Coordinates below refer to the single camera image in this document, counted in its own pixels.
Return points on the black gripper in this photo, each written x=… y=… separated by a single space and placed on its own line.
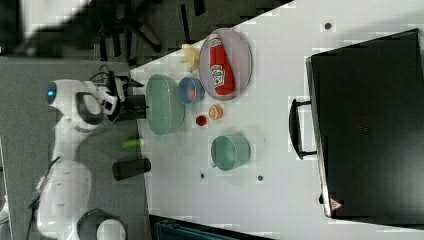
x=119 y=83

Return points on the green plastic strainer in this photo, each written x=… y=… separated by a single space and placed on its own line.
x=165 y=112

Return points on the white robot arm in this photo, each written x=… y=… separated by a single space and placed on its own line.
x=61 y=207

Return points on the black pot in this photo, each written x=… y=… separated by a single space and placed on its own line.
x=133 y=108

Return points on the blue bowl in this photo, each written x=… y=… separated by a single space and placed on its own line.
x=185 y=85

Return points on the red strawberry in bowl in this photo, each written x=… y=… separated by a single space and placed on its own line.
x=192 y=94

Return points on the yellow banana peel toy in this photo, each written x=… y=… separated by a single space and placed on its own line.
x=191 y=56

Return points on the red strawberry on table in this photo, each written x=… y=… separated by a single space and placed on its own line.
x=201 y=120

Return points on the red ketchup bottle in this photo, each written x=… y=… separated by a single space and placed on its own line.
x=220 y=68

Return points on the grey oval plate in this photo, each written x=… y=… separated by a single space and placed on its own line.
x=240 y=59

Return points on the green mug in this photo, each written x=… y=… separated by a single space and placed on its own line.
x=229 y=152

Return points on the black toaster oven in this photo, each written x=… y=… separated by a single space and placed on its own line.
x=367 y=104

